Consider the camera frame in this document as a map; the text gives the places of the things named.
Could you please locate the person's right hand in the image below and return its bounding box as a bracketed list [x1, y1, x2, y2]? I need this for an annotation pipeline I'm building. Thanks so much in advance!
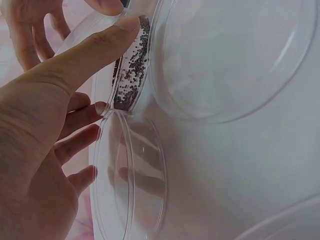
[5, 0, 126, 72]

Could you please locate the person's left hand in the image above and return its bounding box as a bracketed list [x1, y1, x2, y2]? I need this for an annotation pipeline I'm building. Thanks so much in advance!
[0, 15, 141, 240]

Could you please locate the clear petri dish with seeds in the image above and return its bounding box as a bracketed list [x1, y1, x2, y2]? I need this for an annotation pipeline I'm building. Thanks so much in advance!
[53, 9, 154, 114]

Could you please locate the pile of small dark seeds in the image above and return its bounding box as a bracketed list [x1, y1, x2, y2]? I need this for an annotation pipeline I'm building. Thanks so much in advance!
[111, 14, 152, 112]

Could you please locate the large clear petri dish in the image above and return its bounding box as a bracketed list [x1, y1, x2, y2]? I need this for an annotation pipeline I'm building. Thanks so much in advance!
[148, 0, 315, 125]

